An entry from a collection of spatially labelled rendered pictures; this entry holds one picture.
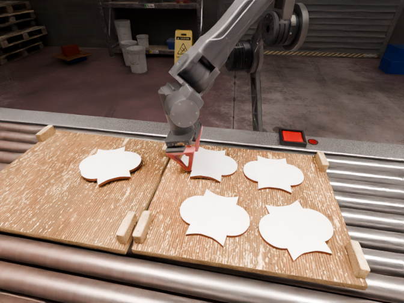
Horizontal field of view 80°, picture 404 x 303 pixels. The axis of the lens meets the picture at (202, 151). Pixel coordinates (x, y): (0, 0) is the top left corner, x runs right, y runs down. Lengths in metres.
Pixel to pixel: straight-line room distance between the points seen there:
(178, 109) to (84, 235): 0.31
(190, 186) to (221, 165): 0.10
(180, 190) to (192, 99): 0.22
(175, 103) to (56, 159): 0.42
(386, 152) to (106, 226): 0.79
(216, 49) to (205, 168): 0.28
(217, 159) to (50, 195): 0.41
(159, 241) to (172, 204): 0.09
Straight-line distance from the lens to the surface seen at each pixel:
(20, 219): 0.64
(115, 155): 0.68
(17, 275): 0.57
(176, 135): 0.56
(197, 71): 0.52
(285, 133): 0.82
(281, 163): 0.66
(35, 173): 0.75
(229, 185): 0.59
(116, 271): 0.51
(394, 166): 0.85
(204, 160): 0.63
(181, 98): 0.46
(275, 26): 1.22
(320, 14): 5.40
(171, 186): 0.58
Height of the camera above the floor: 1.35
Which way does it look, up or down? 37 degrees down
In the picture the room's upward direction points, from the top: straight up
